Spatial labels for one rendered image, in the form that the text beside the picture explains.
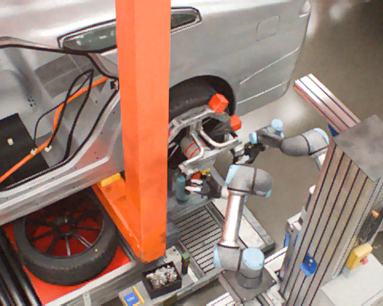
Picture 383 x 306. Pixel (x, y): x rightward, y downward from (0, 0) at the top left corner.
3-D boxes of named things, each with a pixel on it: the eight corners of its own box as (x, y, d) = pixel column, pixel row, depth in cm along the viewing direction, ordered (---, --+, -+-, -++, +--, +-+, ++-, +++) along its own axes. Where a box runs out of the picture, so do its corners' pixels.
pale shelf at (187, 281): (179, 263, 384) (179, 260, 382) (194, 284, 375) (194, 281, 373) (117, 295, 368) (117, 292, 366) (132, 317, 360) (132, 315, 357)
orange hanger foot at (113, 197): (112, 175, 411) (109, 141, 384) (153, 234, 385) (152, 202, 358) (89, 186, 405) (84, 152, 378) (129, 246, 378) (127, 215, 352)
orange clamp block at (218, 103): (214, 106, 381) (222, 94, 378) (221, 114, 377) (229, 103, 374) (207, 104, 376) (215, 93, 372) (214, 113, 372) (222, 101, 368)
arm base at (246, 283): (268, 280, 335) (270, 272, 327) (245, 294, 329) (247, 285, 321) (251, 260, 342) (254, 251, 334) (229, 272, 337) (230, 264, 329)
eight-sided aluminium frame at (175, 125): (221, 151, 421) (228, 93, 378) (227, 157, 417) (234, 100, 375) (150, 185, 401) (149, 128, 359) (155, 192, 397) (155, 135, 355)
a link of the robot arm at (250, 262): (261, 280, 324) (264, 267, 313) (235, 276, 325) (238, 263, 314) (263, 260, 331) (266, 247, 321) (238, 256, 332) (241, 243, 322)
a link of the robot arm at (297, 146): (293, 163, 341) (250, 146, 385) (309, 156, 345) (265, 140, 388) (289, 143, 338) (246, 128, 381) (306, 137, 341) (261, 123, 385)
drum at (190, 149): (197, 143, 398) (198, 128, 387) (215, 166, 387) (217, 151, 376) (178, 151, 393) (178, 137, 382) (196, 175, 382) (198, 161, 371)
